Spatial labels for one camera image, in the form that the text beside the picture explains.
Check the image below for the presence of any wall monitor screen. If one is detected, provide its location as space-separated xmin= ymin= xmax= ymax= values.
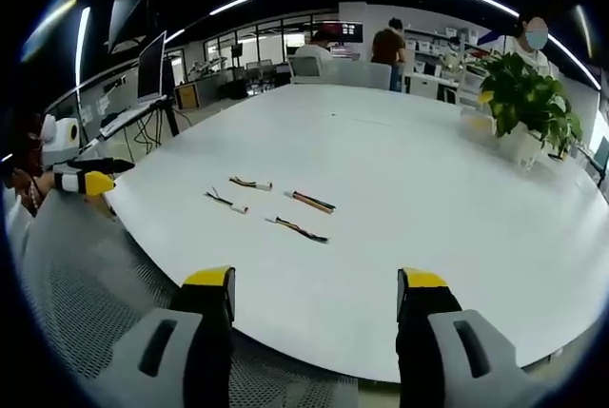
xmin=340 ymin=21 xmax=363 ymax=44

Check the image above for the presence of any clear plastic box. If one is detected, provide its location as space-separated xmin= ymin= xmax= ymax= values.
xmin=459 ymin=109 xmax=496 ymax=133

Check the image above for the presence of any white storage shelf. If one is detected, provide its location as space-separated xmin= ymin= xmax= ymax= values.
xmin=403 ymin=25 xmax=481 ymax=77

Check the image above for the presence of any open laptop on stand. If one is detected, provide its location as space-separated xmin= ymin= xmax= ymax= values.
xmin=98 ymin=29 xmax=168 ymax=138

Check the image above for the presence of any potted green plant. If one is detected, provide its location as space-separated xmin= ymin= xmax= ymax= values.
xmin=477 ymin=50 xmax=584 ymax=162

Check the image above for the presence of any white mesh office chair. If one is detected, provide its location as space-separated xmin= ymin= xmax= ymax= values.
xmin=287 ymin=55 xmax=321 ymax=86

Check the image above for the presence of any black tripod stand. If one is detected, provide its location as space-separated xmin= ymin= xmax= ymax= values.
xmin=147 ymin=97 xmax=181 ymax=147

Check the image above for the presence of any JST connector cable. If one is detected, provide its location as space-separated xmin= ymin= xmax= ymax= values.
xmin=284 ymin=189 xmax=338 ymax=214
xmin=228 ymin=176 xmax=274 ymax=192
xmin=205 ymin=186 xmax=251 ymax=215
xmin=265 ymin=216 xmax=330 ymax=244

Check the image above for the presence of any person's patterned clothing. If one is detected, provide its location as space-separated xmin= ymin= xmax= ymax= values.
xmin=9 ymin=112 xmax=49 ymax=219

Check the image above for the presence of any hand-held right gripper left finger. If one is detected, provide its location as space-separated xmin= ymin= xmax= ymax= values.
xmin=89 ymin=264 xmax=238 ymax=408

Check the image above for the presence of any yellow framed cabinet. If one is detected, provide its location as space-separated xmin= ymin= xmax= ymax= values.
xmin=173 ymin=82 xmax=200 ymax=110

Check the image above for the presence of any grey mesh office chair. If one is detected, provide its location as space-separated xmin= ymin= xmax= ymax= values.
xmin=7 ymin=191 xmax=363 ymax=408

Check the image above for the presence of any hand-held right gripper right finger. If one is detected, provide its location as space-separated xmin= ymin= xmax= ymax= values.
xmin=395 ymin=266 xmax=543 ymax=408

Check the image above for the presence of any white plant pot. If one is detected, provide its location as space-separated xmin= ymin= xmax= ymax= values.
xmin=503 ymin=121 xmax=545 ymax=172

